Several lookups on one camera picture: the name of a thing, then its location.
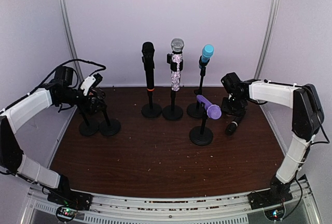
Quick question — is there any left aluminium corner post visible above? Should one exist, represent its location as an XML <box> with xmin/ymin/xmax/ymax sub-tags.
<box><xmin>53</xmin><ymin>0</ymin><xmax>81</xmax><ymax>79</ymax></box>

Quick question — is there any front aluminium rail frame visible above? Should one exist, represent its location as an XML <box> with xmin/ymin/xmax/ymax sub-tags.
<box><xmin>18</xmin><ymin>178</ymin><xmax>322</xmax><ymax>223</ymax></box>

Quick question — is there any black mic white ring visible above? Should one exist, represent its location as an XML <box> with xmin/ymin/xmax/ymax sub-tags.
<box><xmin>224</xmin><ymin>115</ymin><xmax>246</xmax><ymax>136</ymax></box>

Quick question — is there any glitter mic silver head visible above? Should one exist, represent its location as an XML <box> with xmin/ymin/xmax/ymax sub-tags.
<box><xmin>170</xmin><ymin>38</ymin><xmax>184</xmax><ymax>92</ymax></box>

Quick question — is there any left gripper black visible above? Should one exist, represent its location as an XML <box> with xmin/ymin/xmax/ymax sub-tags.
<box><xmin>58</xmin><ymin>88</ymin><xmax>106</xmax><ymax>115</ymax></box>

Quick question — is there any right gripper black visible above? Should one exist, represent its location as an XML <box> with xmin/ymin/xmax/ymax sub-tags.
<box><xmin>222</xmin><ymin>94</ymin><xmax>246</xmax><ymax>117</ymax></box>

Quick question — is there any aluminium corner post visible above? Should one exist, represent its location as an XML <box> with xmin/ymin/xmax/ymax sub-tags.
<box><xmin>53</xmin><ymin>0</ymin><xmax>81</xmax><ymax>79</ymax></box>
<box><xmin>254</xmin><ymin>0</ymin><xmax>280</xmax><ymax>79</ymax></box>

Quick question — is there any left arm braided black cable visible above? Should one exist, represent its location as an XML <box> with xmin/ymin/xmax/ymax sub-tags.
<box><xmin>27</xmin><ymin>58</ymin><xmax>107</xmax><ymax>97</ymax></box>

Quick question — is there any black stand of purple mic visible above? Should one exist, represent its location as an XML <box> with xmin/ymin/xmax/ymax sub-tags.
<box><xmin>189</xmin><ymin>103</ymin><xmax>213</xmax><ymax>146</ymax></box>

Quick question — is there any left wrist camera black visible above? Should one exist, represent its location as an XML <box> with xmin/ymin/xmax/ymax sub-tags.
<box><xmin>91</xmin><ymin>73</ymin><xmax>103</xmax><ymax>88</ymax></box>

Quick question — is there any purple microphone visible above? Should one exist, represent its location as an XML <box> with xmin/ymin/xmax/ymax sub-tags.
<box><xmin>196</xmin><ymin>95</ymin><xmax>222</xmax><ymax>120</ymax></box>

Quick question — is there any light blue microphone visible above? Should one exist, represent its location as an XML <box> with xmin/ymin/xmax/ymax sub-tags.
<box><xmin>199</xmin><ymin>44</ymin><xmax>214</xmax><ymax>68</ymax></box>

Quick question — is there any right aluminium corner post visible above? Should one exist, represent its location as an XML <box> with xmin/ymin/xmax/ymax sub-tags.
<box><xmin>254</xmin><ymin>0</ymin><xmax>280</xmax><ymax>79</ymax></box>

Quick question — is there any black stand of blue mic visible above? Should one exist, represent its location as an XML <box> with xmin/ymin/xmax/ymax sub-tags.
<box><xmin>186</xmin><ymin>55</ymin><xmax>208</xmax><ymax>119</ymax></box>

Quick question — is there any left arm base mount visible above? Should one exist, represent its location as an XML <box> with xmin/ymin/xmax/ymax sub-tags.
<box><xmin>47</xmin><ymin>191</ymin><xmax>93</xmax><ymax>223</ymax></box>

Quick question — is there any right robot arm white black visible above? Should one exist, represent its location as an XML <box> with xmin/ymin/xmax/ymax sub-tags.
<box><xmin>220</xmin><ymin>72</ymin><xmax>324</xmax><ymax>204</ymax></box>

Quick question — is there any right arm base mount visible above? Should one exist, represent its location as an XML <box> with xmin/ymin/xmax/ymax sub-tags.
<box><xmin>247</xmin><ymin>189</ymin><xmax>293</xmax><ymax>222</ymax></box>

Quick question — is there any black mic orange ring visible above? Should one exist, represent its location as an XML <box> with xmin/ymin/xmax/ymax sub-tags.
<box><xmin>141</xmin><ymin>41</ymin><xmax>156</xmax><ymax>92</ymax></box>

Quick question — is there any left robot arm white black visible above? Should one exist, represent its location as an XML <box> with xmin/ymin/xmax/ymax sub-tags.
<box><xmin>1</xmin><ymin>64</ymin><xmax>106</xmax><ymax>205</ymax></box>

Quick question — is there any black stand of glitter mic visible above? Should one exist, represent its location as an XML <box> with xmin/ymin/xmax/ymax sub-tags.
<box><xmin>162</xmin><ymin>52</ymin><xmax>184</xmax><ymax>121</ymax></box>

